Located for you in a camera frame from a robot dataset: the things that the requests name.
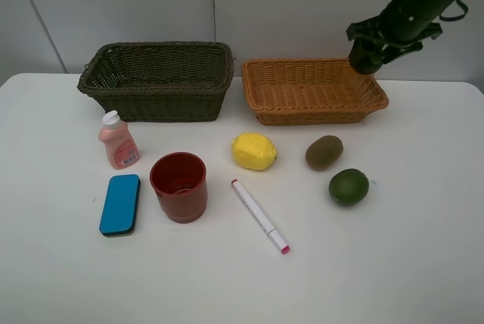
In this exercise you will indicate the blue whiteboard eraser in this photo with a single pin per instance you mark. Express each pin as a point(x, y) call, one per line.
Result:
point(120, 208)

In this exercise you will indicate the brown kiwi fruit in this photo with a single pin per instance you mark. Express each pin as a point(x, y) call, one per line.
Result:
point(323, 152)

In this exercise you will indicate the dark brown wicker basket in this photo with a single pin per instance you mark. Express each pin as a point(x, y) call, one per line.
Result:
point(160, 82)

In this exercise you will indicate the green lime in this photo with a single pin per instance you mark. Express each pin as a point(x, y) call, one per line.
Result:
point(348, 187)

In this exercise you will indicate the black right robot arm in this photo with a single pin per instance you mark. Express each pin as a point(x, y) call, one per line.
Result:
point(399, 30)

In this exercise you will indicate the orange wicker basket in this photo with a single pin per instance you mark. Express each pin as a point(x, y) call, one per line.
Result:
point(307, 91)

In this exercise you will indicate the yellow lemon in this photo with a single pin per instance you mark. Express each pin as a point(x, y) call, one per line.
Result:
point(253, 151)

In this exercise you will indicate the pink bottle white cap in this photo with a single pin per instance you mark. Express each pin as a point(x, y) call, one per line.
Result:
point(121, 150)

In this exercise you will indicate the dark mangosteen fruit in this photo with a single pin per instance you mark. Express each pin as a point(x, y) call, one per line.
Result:
point(374, 56)

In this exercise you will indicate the white pink marker pen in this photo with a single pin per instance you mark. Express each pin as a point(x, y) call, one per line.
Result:
point(258, 214)

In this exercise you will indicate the red plastic cup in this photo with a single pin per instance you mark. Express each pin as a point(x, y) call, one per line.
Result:
point(179, 181)

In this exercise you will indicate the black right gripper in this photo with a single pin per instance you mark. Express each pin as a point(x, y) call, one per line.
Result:
point(398, 30)

